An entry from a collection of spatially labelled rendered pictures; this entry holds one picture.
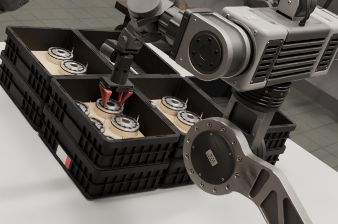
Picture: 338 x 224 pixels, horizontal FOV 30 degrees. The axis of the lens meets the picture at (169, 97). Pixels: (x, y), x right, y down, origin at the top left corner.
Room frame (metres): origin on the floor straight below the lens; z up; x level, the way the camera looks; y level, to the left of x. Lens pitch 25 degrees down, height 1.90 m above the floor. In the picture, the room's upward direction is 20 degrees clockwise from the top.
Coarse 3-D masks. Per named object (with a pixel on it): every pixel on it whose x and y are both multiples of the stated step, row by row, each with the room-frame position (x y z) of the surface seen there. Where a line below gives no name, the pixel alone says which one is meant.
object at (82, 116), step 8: (56, 80) 1.92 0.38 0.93; (56, 88) 1.89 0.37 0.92; (64, 96) 1.85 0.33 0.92; (72, 104) 1.81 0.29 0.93; (80, 112) 1.77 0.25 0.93; (80, 120) 1.76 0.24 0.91; (88, 120) 1.74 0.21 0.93; (88, 128) 1.72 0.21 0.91; (96, 128) 1.71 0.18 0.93; (96, 136) 1.69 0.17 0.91; (104, 136) 1.68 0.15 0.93; (152, 136) 1.78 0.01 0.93; (160, 136) 1.80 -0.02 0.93; (168, 136) 1.82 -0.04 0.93; (176, 136) 1.84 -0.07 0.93; (104, 144) 1.66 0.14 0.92; (112, 144) 1.66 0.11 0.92; (120, 144) 1.68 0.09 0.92; (128, 144) 1.71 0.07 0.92; (136, 144) 1.73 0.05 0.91; (144, 144) 1.75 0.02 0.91; (152, 144) 1.77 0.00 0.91
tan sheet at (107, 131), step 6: (84, 102) 2.03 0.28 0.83; (90, 108) 2.00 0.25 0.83; (90, 114) 1.96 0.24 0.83; (96, 114) 1.98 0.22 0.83; (102, 120) 1.95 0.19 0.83; (108, 120) 1.97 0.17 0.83; (108, 126) 1.93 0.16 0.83; (108, 132) 1.89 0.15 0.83; (138, 132) 1.96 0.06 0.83; (120, 138) 1.88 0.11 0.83
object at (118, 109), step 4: (100, 100) 2.03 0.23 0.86; (112, 100) 2.06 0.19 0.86; (100, 104) 2.00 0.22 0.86; (100, 108) 1.98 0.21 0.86; (104, 108) 1.98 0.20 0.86; (108, 108) 1.99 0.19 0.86; (112, 108) 2.00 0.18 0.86; (116, 108) 2.01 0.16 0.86; (120, 108) 2.03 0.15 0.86; (108, 112) 1.97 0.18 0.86; (112, 112) 1.98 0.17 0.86; (116, 112) 1.98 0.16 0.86; (120, 112) 2.00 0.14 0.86
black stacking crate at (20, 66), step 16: (16, 32) 2.24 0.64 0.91; (32, 32) 2.29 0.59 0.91; (48, 32) 2.34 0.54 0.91; (64, 32) 2.39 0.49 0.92; (16, 48) 2.14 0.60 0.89; (32, 48) 2.30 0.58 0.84; (48, 48) 2.35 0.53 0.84; (64, 48) 2.40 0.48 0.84; (80, 48) 2.33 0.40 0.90; (16, 64) 2.12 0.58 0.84; (32, 64) 2.04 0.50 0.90; (96, 64) 2.24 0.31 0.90; (32, 80) 2.03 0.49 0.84; (48, 96) 1.96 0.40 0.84
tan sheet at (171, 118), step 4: (152, 100) 2.24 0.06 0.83; (156, 100) 2.26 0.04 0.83; (160, 100) 2.27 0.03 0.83; (160, 108) 2.20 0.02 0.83; (164, 112) 2.18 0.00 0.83; (168, 116) 2.16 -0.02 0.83; (172, 116) 2.17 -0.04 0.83; (172, 120) 2.14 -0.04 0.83; (176, 124) 2.12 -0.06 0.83; (180, 128) 2.10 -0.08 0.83
